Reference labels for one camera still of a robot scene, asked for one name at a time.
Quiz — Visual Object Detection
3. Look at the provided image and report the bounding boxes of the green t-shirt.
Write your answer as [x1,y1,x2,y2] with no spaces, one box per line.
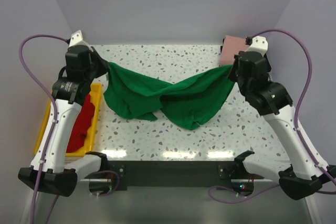
[104,62,234,131]

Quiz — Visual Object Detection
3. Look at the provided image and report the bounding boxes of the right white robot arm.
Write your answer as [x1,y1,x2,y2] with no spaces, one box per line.
[229,36,335,200]

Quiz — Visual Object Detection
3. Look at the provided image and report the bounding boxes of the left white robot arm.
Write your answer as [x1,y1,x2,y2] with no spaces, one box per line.
[18,30,109,197]

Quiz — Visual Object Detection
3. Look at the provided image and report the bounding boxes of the yellow plastic bin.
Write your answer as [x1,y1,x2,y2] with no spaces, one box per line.
[34,83,103,158]

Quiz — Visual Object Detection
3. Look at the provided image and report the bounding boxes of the folded pink t-shirt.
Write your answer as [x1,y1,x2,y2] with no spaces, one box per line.
[219,35,249,66]

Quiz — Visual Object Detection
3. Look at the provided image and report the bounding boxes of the red t-shirt in bin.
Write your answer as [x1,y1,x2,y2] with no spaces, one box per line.
[66,95,95,153]

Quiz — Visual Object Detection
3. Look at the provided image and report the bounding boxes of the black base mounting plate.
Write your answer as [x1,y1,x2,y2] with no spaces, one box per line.
[78,159,265,192]

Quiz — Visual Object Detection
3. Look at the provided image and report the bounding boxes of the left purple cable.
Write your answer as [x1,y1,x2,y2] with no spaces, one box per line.
[19,34,121,224]

